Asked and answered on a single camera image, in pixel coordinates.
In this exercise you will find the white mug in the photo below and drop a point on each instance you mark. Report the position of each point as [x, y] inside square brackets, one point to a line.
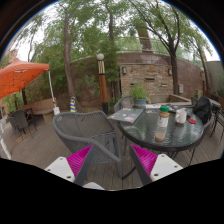
[180, 116]

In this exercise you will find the wooden bench planter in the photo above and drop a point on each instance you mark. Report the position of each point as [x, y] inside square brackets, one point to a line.
[44, 108]

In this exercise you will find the dark chair under canopy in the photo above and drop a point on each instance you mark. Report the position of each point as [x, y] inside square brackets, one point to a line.
[21, 119]

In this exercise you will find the potted green plant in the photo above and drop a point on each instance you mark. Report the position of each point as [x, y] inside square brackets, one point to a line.
[140, 96]

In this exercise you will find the gripper left finger magenta white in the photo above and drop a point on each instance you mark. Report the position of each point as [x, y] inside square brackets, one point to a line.
[73, 168]

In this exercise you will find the orange canopy tent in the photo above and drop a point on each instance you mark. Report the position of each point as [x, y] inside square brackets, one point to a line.
[18, 74]

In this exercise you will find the round glass patio table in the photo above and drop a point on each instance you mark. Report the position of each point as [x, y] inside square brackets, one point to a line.
[178, 137]

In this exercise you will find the black backpack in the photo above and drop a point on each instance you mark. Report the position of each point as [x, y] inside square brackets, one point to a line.
[203, 109]

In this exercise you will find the blue yellow striped cone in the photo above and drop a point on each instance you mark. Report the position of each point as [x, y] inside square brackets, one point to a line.
[72, 105]

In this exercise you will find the grey wicker chair near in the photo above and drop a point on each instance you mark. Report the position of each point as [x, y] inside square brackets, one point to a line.
[79, 130]

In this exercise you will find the grey wicker chair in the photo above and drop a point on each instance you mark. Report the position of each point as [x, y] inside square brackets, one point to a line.
[124, 102]
[79, 130]

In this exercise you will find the gripper right finger magenta white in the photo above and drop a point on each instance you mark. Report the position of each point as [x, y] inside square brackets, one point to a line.
[152, 167]

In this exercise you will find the grey wicker chair far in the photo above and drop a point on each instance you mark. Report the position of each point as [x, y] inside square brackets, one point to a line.
[124, 102]

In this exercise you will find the dark chair at right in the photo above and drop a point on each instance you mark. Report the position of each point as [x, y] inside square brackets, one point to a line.
[218, 115]

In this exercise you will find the grey laptop with stickers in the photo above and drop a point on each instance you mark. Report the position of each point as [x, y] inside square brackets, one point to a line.
[129, 115]

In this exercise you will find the small red lid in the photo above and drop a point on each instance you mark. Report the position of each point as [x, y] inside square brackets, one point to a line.
[192, 121]

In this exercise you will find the plastic bottle green cap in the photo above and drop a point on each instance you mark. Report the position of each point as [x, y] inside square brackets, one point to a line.
[162, 123]

